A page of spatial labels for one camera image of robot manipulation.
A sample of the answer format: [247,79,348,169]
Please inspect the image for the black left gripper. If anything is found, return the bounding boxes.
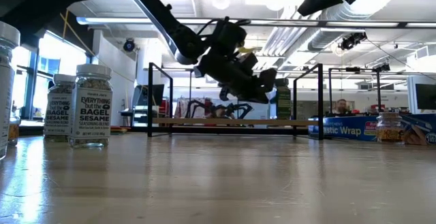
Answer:
[196,21,278,104]

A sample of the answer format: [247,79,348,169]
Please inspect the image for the green-lidded green spice jar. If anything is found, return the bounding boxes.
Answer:
[275,77,292,121]

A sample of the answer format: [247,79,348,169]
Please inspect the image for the bagel seasoning jar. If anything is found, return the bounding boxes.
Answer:
[69,63,114,149]
[0,21,21,161]
[43,74,76,143]

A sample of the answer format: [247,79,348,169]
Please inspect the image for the small glass jar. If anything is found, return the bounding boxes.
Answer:
[7,105,21,147]
[375,112,405,145]

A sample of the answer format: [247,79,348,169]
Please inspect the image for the long ceiling light bar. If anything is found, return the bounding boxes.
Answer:
[75,16,436,29]

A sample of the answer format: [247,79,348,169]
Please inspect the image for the black background robot arms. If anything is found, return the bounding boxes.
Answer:
[185,97,255,120]

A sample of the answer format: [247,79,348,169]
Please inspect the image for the person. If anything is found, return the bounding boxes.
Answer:
[332,98,352,116]

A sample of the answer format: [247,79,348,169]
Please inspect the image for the blue plastic wrap box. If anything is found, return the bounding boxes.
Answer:
[308,113,436,146]

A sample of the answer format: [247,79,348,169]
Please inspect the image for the black monitor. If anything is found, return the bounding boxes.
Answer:
[132,84,166,108]

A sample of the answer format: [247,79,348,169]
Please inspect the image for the white tower with black panel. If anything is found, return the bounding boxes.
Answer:
[407,76,436,116]

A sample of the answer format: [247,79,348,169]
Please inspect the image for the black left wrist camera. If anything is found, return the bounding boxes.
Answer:
[245,52,259,70]

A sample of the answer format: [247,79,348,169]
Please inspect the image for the black ceiling camera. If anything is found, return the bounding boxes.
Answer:
[337,31,369,52]

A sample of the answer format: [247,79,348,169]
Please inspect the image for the black background rig frame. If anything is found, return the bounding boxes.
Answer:
[328,63,392,115]
[188,67,219,120]

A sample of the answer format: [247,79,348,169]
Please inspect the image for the round black wall fixture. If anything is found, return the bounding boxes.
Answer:
[122,39,136,53]

